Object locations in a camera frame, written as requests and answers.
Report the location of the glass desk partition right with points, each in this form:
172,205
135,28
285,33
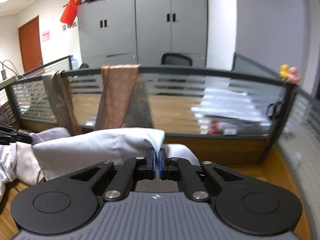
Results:
300,143

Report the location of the red flag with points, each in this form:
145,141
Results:
70,12

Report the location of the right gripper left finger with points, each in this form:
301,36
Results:
112,182

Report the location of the white short-sleeved shirt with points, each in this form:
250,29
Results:
62,156

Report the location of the crumpled white garment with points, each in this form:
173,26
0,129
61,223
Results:
19,162

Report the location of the grey metal cabinet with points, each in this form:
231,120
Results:
141,31

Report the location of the glass desk partition front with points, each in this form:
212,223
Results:
225,117

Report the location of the yellow rubber duck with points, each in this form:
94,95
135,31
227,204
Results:
284,72

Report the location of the black office chair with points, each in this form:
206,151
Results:
176,59

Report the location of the brown patterned scarf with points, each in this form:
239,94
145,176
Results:
61,101

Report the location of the glass desk partition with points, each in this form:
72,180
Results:
225,117
300,143

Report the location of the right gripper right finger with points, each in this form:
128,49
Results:
198,183

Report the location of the orange patterned scarf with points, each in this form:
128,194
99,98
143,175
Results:
124,99

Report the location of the pink toy figure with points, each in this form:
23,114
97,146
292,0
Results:
293,76

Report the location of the brown wooden door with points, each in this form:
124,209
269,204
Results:
30,46

